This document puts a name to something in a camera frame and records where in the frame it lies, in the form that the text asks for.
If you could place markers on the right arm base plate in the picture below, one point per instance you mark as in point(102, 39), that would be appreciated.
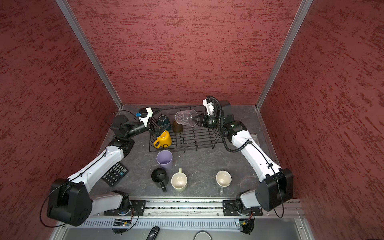
point(231, 209)

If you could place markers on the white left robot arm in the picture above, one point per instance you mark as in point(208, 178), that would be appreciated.
point(69, 201)

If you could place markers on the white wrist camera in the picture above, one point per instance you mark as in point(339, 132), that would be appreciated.
point(210, 106)
point(144, 115)

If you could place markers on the black wire dish rack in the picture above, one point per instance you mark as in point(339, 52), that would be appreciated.
point(191, 138)

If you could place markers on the white plastic tool with red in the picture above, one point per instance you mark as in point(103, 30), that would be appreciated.
point(255, 138)

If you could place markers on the cream mug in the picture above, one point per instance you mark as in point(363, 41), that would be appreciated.
point(179, 181)

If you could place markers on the grey round object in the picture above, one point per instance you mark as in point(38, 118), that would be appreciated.
point(202, 235)

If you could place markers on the aluminium corner post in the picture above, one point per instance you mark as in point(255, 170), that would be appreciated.
point(81, 36)
point(290, 37)

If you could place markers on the clear glass cup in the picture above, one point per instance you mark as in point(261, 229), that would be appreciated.
point(185, 117)

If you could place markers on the aluminium corner post left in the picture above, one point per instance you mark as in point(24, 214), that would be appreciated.
point(81, 36)

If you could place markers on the yellow mug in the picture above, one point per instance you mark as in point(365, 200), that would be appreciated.
point(164, 140)

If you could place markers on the teal green cup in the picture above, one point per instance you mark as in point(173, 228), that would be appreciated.
point(164, 121)

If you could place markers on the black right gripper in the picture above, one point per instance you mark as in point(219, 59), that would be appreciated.
point(203, 121)

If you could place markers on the lilac plastic cup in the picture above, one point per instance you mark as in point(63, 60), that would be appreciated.
point(165, 159)

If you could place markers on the black remote handset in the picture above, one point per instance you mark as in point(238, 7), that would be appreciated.
point(153, 233)

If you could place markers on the aluminium corner post right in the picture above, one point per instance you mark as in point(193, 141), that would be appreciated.
point(290, 37)

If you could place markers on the white mug grey handle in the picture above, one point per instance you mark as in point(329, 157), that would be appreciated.
point(223, 180)

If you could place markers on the black mug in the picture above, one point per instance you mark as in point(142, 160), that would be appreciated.
point(160, 178)

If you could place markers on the black calculator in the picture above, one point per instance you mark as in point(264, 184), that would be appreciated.
point(115, 174)

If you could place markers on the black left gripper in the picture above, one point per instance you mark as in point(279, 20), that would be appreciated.
point(158, 130)

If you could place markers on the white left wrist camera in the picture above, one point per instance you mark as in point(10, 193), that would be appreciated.
point(144, 115)

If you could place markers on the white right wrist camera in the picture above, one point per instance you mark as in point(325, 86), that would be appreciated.
point(210, 106)

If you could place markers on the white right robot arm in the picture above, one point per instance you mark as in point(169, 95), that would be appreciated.
point(276, 185)

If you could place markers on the olive glass cup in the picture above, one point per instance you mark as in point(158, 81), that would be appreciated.
point(177, 128)

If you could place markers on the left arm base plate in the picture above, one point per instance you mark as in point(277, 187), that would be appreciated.
point(136, 208)

